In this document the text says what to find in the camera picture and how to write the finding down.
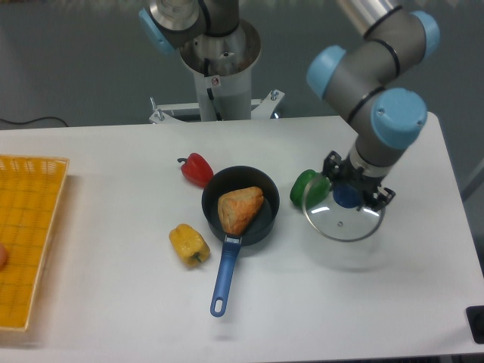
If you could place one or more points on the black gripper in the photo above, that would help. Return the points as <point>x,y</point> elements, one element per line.
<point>355,182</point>

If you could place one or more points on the glass pot lid blue knob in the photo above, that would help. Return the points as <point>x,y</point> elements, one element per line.
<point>343,220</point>

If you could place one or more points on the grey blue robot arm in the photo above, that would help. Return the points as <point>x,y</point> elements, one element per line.
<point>355,83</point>

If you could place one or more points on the green bell pepper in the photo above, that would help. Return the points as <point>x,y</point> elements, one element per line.
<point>310,188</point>

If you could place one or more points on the orange bread piece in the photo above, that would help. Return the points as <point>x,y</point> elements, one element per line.
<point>238,208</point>

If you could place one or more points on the red bell pepper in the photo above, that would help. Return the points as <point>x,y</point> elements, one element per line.
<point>196,169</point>

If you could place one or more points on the yellow bell pepper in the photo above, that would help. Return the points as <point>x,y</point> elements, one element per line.
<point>189,245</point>

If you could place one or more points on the black device at table edge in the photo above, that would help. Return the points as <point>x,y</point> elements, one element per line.
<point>475,317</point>

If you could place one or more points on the yellow woven basket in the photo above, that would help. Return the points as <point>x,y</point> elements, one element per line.
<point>31,189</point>

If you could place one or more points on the black pot blue handle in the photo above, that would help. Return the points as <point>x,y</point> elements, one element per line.
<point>230,179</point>

